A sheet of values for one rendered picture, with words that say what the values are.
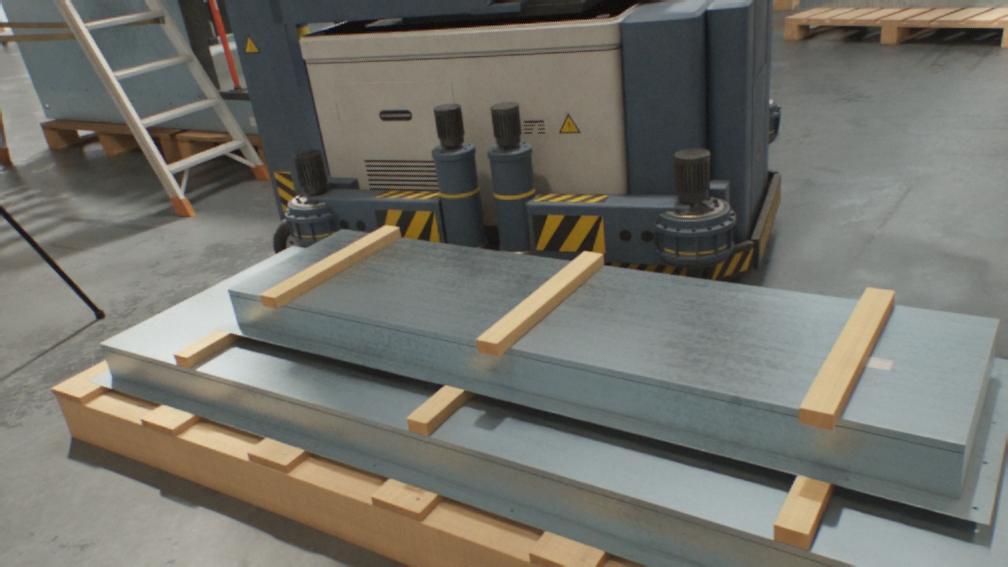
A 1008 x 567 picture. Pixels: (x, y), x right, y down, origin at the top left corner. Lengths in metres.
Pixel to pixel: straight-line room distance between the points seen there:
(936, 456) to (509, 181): 1.40
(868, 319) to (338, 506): 1.10
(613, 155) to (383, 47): 0.78
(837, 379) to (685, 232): 0.88
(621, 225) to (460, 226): 0.50
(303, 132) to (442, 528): 1.77
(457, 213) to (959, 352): 1.43
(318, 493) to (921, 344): 1.20
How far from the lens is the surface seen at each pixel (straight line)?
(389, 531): 1.78
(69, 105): 6.20
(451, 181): 2.51
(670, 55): 2.42
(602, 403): 1.64
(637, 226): 2.37
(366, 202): 2.70
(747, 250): 2.62
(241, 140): 4.60
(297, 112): 3.07
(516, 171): 2.43
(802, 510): 1.44
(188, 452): 2.18
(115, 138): 5.80
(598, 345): 1.67
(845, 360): 1.56
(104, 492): 2.33
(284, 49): 3.03
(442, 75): 2.67
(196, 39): 5.07
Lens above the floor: 1.19
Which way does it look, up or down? 25 degrees down
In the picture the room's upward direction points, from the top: 7 degrees counter-clockwise
